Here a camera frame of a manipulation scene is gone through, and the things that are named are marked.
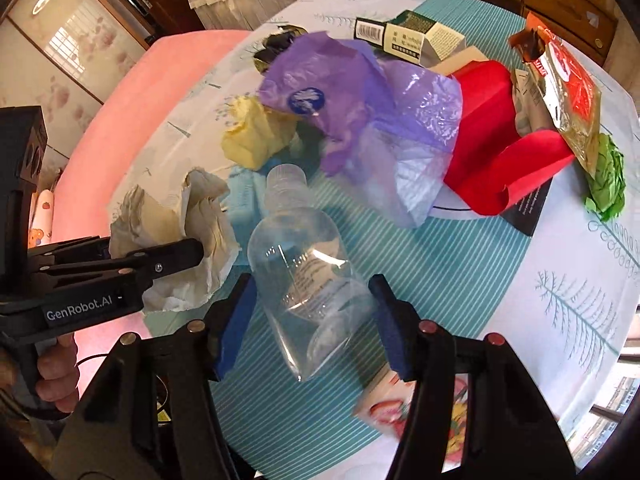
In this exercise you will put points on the clear plastic bottle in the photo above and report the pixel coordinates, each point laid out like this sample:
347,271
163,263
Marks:
313,298

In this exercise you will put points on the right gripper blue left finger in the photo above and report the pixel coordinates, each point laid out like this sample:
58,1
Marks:
231,320

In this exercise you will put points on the person's left hand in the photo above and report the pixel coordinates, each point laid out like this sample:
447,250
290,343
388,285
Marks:
60,374

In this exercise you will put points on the dark green cigarette box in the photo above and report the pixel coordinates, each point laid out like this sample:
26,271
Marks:
411,37

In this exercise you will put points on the tree patterned bedsheet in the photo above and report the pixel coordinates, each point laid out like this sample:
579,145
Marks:
563,298

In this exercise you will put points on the yellow paper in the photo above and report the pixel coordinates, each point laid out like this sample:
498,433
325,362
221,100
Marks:
257,133

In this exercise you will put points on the light blue tissue pack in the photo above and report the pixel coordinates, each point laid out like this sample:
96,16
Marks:
245,201

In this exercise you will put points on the colourful printed card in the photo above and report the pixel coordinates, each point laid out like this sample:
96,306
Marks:
385,404

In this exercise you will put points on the white paper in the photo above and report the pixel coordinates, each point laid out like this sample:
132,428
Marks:
143,222

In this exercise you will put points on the purple plastic bag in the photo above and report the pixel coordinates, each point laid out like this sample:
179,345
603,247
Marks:
389,127

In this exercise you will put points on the pink blanket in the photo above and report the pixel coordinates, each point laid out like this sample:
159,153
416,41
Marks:
123,125

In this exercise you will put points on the foil snack wrapper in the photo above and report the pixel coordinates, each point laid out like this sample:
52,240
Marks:
569,94

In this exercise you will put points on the black booklet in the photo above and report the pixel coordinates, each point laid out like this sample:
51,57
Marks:
525,214

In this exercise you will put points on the black crumpled wrapper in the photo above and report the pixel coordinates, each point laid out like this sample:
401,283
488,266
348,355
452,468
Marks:
274,45

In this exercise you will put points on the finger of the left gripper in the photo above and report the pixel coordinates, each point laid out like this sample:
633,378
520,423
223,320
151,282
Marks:
165,259

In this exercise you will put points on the red folded paper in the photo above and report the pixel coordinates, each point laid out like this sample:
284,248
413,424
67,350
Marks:
493,167

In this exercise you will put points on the white eye drop box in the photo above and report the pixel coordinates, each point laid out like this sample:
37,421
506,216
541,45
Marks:
531,114

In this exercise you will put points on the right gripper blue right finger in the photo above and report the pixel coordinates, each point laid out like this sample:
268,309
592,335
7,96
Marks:
398,327

